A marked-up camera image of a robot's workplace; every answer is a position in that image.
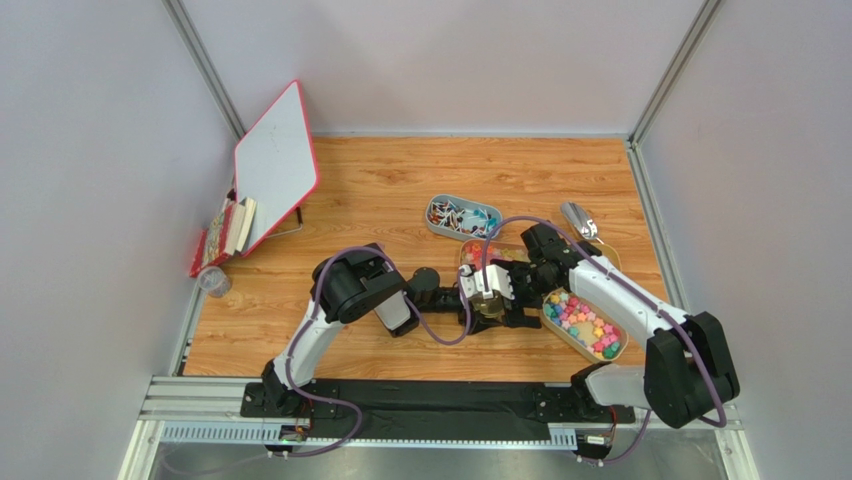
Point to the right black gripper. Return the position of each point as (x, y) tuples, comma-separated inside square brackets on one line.
[(532, 274)]

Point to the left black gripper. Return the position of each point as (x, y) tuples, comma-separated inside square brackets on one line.
[(476, 325)]

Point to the clear plastic jar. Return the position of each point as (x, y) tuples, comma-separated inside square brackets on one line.
[(498, 320)]

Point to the pink tray of gummy candies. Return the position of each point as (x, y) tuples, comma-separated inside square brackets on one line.
[(471, 252)]

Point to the beige tray of star candies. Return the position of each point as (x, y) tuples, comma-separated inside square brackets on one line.
[(583, 326)]

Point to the silver metal scoop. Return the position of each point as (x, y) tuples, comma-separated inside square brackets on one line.
[(581, 221)]

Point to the gold metal jar lid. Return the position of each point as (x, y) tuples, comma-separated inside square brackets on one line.
[(492, 307)]

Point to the yellow tray of popsicle candies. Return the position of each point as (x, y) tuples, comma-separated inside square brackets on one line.
[(610, 253)]

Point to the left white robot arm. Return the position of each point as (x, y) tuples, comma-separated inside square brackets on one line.
[(348, 286)]

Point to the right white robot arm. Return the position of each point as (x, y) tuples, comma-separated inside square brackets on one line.
[(688, 372)]

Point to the blue tray of lollipops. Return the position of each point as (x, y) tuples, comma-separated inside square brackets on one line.
[(461, 219)]

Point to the white board with red edge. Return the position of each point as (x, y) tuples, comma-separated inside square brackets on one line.
[(276, 165)]

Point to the stack of books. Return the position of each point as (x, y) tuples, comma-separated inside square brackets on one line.
[(226, 235)]

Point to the small clear plastic cup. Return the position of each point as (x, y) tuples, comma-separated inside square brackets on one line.
[(214, 282)]

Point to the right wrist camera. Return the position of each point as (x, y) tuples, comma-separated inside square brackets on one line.
[(492, 281)]

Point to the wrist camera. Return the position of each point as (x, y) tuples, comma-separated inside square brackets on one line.
[(470, 282), (492, 281)]

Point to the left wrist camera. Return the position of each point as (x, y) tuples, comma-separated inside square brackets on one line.
[(470, 282)]

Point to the aluminium frame rail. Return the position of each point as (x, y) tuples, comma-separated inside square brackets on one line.
[(207, 410)]

